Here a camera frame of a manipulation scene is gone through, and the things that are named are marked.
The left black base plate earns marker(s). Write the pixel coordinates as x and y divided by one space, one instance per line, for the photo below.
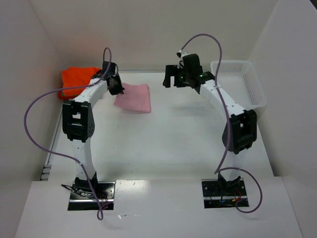
83 199

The white perforated plastic basket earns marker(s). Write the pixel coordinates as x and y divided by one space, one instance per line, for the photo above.
239 85

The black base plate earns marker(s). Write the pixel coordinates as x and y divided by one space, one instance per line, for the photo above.
83 199
215 197

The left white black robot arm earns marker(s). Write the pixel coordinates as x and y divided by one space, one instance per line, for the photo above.
79 126

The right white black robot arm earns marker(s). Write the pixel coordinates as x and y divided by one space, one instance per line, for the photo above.
240 130

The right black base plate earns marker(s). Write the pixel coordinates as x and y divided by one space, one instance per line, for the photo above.
215 197

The aluminium table edge rail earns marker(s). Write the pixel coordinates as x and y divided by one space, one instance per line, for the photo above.
49 159

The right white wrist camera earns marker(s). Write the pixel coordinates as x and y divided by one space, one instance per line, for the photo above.
182 53

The orange folded t shirt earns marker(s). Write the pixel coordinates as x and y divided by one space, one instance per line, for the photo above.
74 77

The pink t shirt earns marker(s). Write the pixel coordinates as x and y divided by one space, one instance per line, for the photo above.
136 98

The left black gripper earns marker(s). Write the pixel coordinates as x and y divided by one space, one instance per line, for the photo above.
115 86

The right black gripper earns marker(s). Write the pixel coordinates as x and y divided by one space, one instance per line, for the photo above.
176 77

